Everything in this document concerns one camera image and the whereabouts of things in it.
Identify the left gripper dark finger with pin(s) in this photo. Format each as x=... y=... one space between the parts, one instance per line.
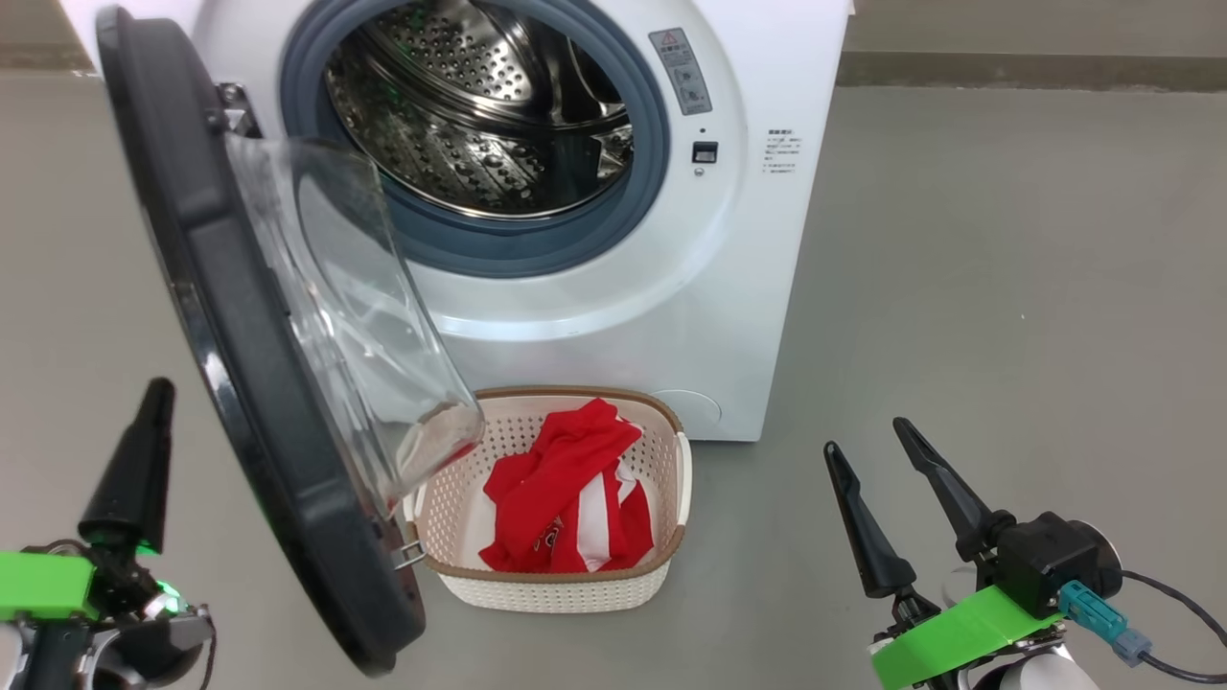
x=134 y=479

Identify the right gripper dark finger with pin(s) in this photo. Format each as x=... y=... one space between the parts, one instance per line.
x=954 y=498
x=868 y=537

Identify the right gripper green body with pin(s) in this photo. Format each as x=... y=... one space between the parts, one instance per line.
x=959 y=632

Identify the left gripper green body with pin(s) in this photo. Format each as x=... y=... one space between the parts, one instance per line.
x=43 y=585

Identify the black round glass washer door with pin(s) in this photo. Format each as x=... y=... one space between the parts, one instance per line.
x=240 y=335

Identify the red garment white trim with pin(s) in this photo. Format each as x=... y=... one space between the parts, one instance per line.
x=556 y=470

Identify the white front-load washing machine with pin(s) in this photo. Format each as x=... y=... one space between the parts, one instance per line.
x=690 y=287

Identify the cream perforated laundry basket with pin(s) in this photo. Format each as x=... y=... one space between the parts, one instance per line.
x=451 y=517

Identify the metal door hinge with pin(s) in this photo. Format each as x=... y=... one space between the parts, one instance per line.
x=238 y=107

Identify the black door latch socket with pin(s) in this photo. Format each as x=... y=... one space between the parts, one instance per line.
x=705 y=152

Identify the grey rubber door gasket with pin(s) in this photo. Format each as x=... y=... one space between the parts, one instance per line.
x=537 y=244

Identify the round white filter cover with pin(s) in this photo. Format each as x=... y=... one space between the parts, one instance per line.
x=695 y=412

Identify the small printed text label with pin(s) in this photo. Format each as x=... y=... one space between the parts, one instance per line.
x=782 y=151

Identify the steel perforated washer drum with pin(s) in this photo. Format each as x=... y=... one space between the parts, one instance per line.
x=479 y=125

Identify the grey warning sticker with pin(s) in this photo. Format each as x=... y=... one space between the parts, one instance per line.
x=681 y=72

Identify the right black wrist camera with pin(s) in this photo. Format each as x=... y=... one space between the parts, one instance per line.
x=1050 y=561

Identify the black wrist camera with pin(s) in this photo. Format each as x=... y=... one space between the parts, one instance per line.
x=1050 y=561
x=153 y=647

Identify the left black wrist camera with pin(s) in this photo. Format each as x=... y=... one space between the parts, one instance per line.
x=153 y=647

